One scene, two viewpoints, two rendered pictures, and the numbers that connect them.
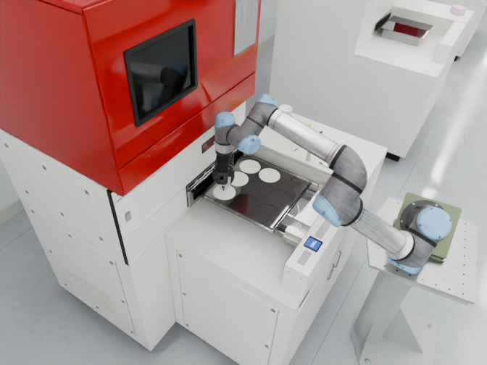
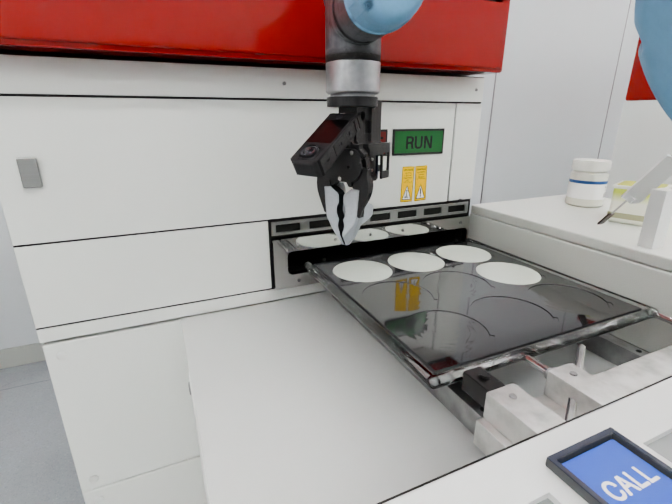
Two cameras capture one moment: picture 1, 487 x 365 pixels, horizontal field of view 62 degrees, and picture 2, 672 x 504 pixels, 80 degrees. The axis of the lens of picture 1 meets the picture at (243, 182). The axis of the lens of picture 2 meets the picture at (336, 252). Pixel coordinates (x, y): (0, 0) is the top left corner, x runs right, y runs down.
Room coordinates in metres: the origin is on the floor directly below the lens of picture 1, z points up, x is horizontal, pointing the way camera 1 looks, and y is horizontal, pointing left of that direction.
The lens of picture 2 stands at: (0.75, -0.24, 1.15)
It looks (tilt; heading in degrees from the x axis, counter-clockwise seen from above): 19 degrees down; 35
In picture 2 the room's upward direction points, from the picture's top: straight up
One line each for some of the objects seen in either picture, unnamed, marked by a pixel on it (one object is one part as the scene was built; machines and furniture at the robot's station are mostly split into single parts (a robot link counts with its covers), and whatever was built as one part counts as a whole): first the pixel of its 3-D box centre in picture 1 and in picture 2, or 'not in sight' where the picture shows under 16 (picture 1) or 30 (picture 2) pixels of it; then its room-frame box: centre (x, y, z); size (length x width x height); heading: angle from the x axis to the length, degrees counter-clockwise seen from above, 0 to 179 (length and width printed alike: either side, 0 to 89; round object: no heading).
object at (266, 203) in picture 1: (257, 188); (456, 284); (1.33, -0.07, 0.90); 0.34 x 0.34 x 0.01; 60
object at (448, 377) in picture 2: (293, 205); (559, 341); (1.23, -0.22, 0.90); 0.38 x 0.01 x 0.01; 150
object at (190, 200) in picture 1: (217, 172); (379, 248); (1.42, 0.12, 0.89); 0.44 x 0.02 x 0.10; 150
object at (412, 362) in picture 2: (235, 212); (353, 307); (1.17, 0.02, 0.90); 0.37 x 0.01 x 0.01; 60
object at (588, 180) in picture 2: (284, 116); (587, 182); (1.76, -0.19, 1.01); 0.07 x 0.07 x 0.10
